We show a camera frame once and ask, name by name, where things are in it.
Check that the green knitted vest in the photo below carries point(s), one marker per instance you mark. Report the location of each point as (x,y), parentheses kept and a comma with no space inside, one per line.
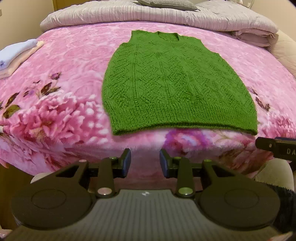
(165,80)

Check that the beige bed frame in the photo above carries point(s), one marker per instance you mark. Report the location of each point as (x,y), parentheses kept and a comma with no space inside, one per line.
(283,48)

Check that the folded light blue cloth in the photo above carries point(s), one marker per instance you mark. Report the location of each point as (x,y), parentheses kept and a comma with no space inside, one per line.
(10,52)

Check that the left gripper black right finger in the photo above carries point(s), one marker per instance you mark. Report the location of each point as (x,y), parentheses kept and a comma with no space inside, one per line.
(223,196)

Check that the grey folded quilt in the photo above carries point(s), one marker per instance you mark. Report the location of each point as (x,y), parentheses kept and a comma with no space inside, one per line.
(221,16)

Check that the pink floral blanket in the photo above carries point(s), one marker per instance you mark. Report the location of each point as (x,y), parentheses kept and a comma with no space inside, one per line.
(52,114)

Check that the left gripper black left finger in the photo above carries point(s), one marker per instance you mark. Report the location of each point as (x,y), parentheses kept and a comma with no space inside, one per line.
(66,196)

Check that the grey pillow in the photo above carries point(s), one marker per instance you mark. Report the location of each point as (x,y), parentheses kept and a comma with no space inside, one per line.
(183,5)

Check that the folded pale pink cloth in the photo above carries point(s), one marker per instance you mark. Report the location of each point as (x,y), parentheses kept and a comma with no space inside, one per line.
(21,58)

